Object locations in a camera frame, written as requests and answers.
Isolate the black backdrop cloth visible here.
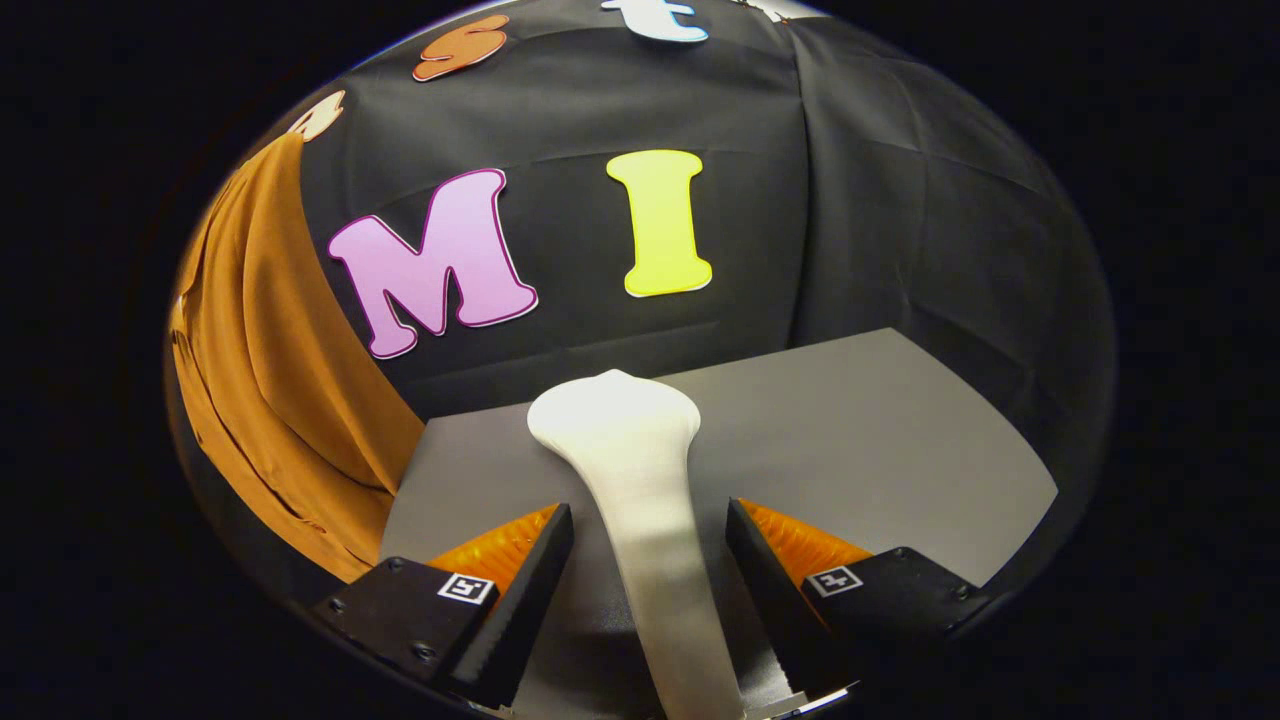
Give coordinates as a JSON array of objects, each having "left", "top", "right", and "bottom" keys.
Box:
[{"left": 165, "top": 0, "right": 1116, "bottom": 601}]

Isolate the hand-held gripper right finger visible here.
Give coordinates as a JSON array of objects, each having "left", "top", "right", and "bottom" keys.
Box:
[{"left": 725, "top": 497, "right": 996, "bottom": 701}]

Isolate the brown button-up shirt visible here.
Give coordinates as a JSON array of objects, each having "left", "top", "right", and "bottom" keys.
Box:
[{"left": 168, "top": 130, "right": 426, "bottom": 584}]

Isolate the grey cabinet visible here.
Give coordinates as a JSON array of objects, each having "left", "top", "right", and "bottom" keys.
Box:
[{"left": 378, "top": 327, "right": 1059, "bottom": 720}]

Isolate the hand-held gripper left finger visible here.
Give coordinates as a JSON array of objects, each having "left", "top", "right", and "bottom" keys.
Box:
[{"left": 315, "top": 503, "right": 576, "bottom": 711}]

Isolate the white garment steamer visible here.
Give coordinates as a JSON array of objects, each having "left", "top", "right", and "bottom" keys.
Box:
[{"left": 527, "top": 369, "right": 747, "bottom": 720}]

